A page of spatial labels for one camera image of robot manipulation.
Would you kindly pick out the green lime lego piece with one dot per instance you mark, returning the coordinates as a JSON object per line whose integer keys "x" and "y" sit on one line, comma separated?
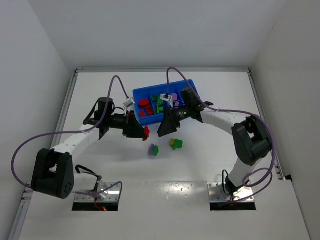
{"x": 176, "y": 143}

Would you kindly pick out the blue divided plastic bin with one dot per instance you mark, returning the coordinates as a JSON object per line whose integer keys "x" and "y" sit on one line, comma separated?
{"x": 147, "y": 92}

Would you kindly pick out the green lego plate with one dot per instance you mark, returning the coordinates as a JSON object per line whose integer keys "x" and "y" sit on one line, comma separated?
{"x": 159, "y": 109}

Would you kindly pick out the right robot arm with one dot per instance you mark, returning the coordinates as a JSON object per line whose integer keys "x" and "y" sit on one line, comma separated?
{"x": 252, "y": 140}

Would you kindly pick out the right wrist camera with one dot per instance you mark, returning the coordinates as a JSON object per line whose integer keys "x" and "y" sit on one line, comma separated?
{"x": 167, "y": 98}

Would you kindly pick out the small green lego brick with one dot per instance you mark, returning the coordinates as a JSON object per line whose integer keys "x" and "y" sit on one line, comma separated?
{"x": 155, "y": 98}

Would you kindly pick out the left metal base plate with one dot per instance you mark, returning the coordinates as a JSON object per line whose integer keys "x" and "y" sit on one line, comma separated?
{"x": 111, "y": 194}

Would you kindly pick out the purple green small lego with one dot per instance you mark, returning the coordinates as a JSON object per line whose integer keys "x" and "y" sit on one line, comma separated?
{"x": 153, "y": 150}

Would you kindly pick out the metal base plate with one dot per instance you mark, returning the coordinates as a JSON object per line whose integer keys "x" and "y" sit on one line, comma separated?
{"x": 111, "y": 194}
{"x": 217, "y": 195}

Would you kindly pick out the red lego base piece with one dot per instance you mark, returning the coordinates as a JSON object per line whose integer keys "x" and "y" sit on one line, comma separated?
{"x": 147, "y": 131}

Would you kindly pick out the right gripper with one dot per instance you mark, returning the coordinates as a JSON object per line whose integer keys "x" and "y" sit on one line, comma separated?
{"x": 171, "y": 116}

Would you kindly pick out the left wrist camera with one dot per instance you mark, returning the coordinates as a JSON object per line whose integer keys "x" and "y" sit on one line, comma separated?
{"x": 128, "y": 103}

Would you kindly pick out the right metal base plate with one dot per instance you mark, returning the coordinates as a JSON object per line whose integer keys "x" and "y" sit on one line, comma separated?
{"x": 217, "y": 195}

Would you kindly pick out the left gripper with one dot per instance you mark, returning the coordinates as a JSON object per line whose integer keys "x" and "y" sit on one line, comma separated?
{"x": 128, "y": 124}

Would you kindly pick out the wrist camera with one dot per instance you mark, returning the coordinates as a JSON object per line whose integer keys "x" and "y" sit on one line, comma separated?
{"x": 167, "y": 98}
{"x": 128, "y": 103}

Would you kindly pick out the round red lego brick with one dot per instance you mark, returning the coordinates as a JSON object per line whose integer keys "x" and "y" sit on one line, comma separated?
{"x": 144, "y": 103}

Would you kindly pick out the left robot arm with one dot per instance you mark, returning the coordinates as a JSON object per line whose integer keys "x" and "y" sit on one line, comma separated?
{"x": 56, "y": 172}

